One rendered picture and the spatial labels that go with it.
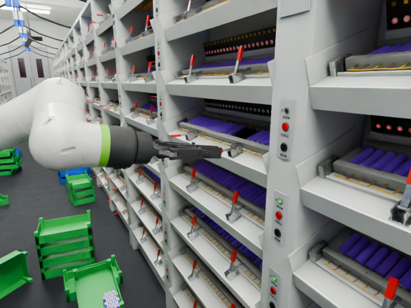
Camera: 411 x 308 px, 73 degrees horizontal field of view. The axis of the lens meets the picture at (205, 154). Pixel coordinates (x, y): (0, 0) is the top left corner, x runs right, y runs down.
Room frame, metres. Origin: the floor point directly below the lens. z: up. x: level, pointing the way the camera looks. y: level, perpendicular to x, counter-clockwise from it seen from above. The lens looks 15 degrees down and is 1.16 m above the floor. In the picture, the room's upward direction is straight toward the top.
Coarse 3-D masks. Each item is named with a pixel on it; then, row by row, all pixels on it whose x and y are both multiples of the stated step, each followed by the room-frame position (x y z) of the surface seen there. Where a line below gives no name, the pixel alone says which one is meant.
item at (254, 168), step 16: (192, 112) 1.19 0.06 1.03; (224, 112) 1.07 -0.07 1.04; (240, 112) 0.98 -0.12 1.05; (176, 128) 1.15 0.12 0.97; (208, 144) 0.89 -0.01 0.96; (208, 160) 0.87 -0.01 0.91; (224, 160) 0.77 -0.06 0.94; (240, 160) 0.72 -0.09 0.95; (256, 160) 0.69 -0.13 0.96; (256, 176) 0.65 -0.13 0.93
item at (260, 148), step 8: (184, 128) 1.10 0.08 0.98; (192, 128) 1.03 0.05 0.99; (200, 128) 0.99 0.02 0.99; (200, 136) 0.96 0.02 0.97; (208, 136) 0.94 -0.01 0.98; (216, 136) 0.89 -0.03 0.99; (224, 136) 0.85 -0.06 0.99; (232, 136) 0.83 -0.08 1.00; (232, 144) 0.82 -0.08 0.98; (248, 144) 0.74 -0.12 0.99; (256, 144) 0.73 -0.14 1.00; (264, 152) 0.69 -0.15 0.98
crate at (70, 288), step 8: (112, 256) 1.55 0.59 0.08; (96, 264) 1.51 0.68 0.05; (112, 264) 1.56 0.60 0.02; (64, 272) 1.41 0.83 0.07; (72, 272) 1.45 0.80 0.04; (120, 272) 1.40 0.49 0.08; (64, 280) 1.36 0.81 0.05; (72, 280) 1.42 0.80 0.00; (120, 280) 1.40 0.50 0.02; (72, 288) 1.36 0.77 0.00; (72, 296) 1.27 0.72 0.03
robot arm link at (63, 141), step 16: (48, 112) 0.54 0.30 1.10; (64, 112) 0.55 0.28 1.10; (80, 112) 0.59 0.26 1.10; (32, 128) 0.52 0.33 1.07; (48, 128) 0.50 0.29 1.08; (64, 128) 0.51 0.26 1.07; (80, 128) 0.53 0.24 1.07; (96, 128) 0.56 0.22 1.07; (32, 144) 0.50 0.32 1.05; (48, 144) 0.49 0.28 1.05; (64, 144) 0.50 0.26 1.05; (80, 144) 0.52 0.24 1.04; (96, 144) 0.53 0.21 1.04; (48, 160) 0.49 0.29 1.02; (64, 160) 0.50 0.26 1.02; (80, 160) 0.52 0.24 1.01; (96, 160) 0.54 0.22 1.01
